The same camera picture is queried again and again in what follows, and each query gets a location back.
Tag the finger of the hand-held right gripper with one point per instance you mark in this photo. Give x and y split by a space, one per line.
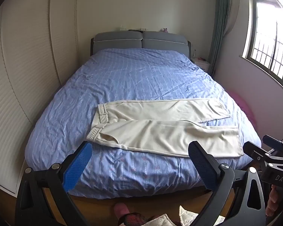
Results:
256 151
271 141

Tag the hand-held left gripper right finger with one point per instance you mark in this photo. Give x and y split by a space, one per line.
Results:
200 167

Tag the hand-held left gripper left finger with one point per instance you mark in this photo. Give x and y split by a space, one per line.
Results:
77 164

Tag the cream pants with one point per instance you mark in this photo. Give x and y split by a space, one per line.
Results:
167 134

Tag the person's right hand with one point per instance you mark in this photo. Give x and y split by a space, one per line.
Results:
272 202

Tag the pink cushion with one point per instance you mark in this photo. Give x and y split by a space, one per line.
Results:
243 106

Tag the pink slipper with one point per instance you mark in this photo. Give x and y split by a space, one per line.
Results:
121 210

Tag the person's white quilted jacket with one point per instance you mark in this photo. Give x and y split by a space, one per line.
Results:
165 220

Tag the person's dark plaid trouser leg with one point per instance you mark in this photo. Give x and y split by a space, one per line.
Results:
134 219

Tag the blue checked duvet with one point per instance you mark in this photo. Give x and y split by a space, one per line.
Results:
132 80

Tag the barred window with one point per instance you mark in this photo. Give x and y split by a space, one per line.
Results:
268 40

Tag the white nightstand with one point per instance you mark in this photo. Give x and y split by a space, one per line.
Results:
202 64

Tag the white louvred wardrobe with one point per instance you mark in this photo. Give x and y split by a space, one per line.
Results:
26 75

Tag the small clear bottle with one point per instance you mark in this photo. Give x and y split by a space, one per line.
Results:
194 54

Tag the grey-green curtain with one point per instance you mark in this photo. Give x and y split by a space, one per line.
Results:
220 28

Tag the grey upholstered headboard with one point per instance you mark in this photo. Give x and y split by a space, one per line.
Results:
122 40

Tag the small figurine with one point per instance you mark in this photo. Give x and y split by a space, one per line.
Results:
165 30

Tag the flat dark device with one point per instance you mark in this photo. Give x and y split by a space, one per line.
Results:
135 30

